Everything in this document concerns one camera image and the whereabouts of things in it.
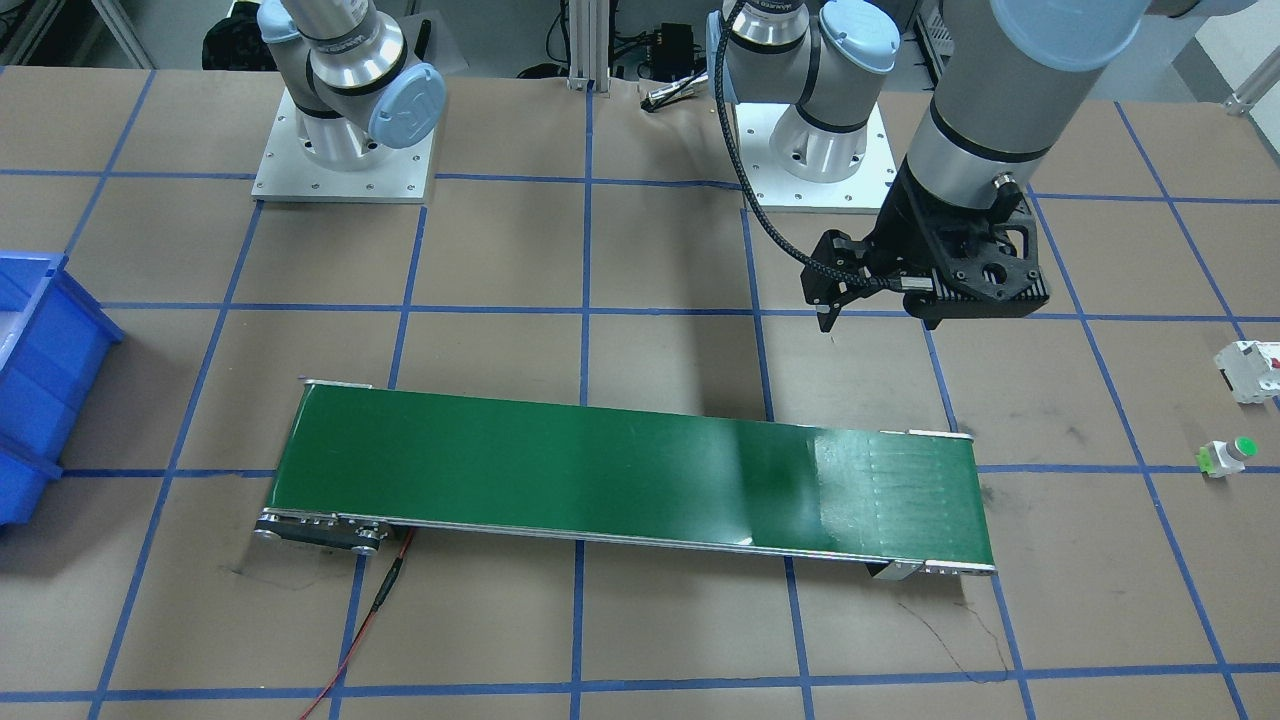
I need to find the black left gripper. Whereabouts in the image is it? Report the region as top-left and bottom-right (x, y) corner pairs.
(800, 167), (1051, 333)

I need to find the red black sensor wire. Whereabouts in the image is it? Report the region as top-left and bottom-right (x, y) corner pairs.
(294, 525), (419, 720)

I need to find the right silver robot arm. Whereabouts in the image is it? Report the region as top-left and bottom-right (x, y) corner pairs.
(256, 1), (447, 170)

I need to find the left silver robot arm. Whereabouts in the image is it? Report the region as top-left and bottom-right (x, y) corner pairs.
(707, 1), (1245, 332)

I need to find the blue plastic bin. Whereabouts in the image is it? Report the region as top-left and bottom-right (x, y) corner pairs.
(1, 250), (124, 525)

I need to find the green conveyor belt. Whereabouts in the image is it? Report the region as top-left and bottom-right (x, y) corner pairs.
(255, 380), (996, 580)

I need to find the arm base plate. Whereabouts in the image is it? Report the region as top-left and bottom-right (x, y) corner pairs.
(251, 91), (436, 204)
(735, 102), (897, 215)

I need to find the aluminium frame post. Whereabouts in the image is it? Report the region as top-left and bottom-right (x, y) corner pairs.
(567, 0), (613, 94)

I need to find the green push button switch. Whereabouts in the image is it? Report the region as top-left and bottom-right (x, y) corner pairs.
(1196, 436), (1258, 479)

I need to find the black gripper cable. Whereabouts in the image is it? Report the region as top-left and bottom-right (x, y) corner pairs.
(712, 0), (901, 296)

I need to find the red white circuit breaker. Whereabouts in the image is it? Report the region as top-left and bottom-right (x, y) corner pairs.
(1213, 340), (1279, 404)

